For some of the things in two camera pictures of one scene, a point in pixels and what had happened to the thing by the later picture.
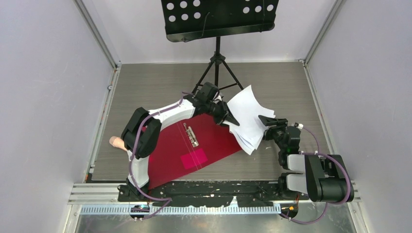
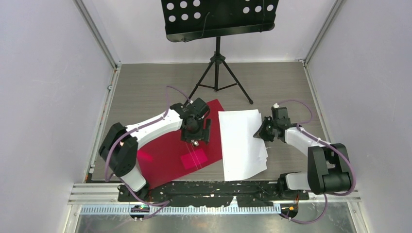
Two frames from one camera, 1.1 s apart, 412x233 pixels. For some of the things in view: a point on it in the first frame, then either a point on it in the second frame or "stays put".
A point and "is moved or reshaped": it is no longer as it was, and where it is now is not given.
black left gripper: [225, 115] → [202, 135]
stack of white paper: [246, 110] is moved or reshaped
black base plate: [210, 194] stays put
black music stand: [188, 20] stays put
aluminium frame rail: [129, 209] stays put
